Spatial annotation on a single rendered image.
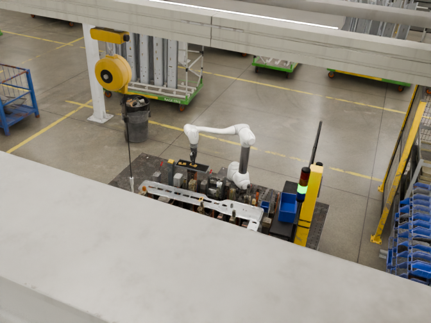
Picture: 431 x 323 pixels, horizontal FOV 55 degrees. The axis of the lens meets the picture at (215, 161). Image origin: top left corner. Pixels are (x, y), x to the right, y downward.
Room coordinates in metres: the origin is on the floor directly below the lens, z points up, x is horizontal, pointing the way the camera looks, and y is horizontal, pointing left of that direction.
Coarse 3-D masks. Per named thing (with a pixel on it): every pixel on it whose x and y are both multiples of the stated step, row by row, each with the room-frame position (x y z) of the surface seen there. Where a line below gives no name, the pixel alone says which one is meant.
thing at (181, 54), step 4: (180, 4) 10.06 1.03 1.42; (180, 44) 10.06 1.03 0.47; (184, 44) 10.10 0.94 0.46; (180, 48) 10.06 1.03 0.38; (184, 48) 10.10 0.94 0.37; (180, 52) 10.06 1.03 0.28; (184, 52) 10.11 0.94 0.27; (180, 56) 10.06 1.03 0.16; (184, 56) 10.10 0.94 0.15; (180, 60) 10.06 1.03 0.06; (184, 60) 10.10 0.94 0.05; (188, 60) 10.20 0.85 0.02; (180, 64) 9.95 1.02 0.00; (184, 64) 9.92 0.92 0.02
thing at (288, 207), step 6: (282, 192) 3.40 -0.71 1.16; (282, 198) 3.40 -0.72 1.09; (288, 198) 3.39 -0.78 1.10; (294, 198) 3.38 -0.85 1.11; (282, 204) 3.36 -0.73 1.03; (288, 204) 3.36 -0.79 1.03; (294, 204) 3.37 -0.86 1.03; (282, 210) 3.26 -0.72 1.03; (288, 210) 3.27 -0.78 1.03; (294, 210) 3.26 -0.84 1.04; (282, 216) 3.10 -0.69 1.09; (288, 216) 3.09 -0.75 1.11; (294, 216) 3.08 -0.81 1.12
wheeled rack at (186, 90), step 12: (132, 84) 7.78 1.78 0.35; (144, 84) 7.88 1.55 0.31; (180, 84) 8.05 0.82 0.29; (192, 84) 8.10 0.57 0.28; (108, 96) 7.80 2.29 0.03; (156, 96) 7.43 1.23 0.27; (168, 96) 7.44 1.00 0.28; (180, 96) 7.42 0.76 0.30; (192, 96) 7.56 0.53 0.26; (180, 108) 7.33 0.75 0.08
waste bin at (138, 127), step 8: (128, 96) 6.45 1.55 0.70; (136, 96) 6.50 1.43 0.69; (144, 96) 6.48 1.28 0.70; (120, 104) 6.24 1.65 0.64; (128, 104) 6.22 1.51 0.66; (136, 104) 6.20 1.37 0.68; (144, 104) 6.31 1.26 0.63; (128, 112) 6.04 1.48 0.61; (136, 112) 6.04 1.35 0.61; (144, 112) 6.12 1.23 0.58; (136, 120) 6.07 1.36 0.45; (144, 120) 6.15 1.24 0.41; (128, 128) 6.10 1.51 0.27; (136, 128) 6.07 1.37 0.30; (144, 128) 6.15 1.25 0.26; (136, 136) 6.08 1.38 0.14; (144, 136) 6.15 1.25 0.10
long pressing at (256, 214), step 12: (156, 192) 3.48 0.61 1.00; (168, 192) 3.49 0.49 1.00; (180, 192) 3.51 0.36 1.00; (192, 192) 3.52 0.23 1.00; (204, 204) 3.32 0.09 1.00; (216, 204) 3.34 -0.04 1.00; (228, 204) 3.35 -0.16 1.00; (240, 204) 3.36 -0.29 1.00; (240, 216) 3.18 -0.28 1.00; (252, 216) 3.19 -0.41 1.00
